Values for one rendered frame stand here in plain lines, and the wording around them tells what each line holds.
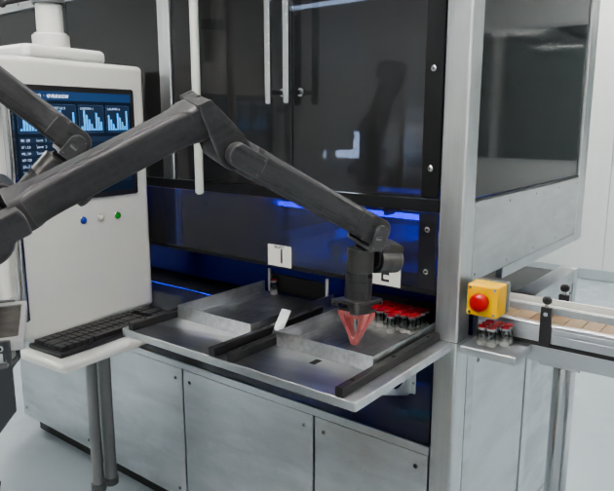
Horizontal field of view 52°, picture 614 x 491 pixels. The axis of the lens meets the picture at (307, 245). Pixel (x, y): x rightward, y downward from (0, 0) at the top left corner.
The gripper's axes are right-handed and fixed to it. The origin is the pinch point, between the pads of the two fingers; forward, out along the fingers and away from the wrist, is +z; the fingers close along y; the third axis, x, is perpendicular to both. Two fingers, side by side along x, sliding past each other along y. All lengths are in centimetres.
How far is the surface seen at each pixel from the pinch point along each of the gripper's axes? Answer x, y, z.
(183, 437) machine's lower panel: 86, 30, 56
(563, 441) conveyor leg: -33, 43, 24
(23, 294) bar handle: 81, -29, 0
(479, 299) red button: -18.1, 20.2, -9.8
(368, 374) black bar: -7.9, -6.0, 4.1
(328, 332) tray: 15.9, 12.9, 3.2
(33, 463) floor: 167, 21, 89
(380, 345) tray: 1.4, 13.2, 3.4
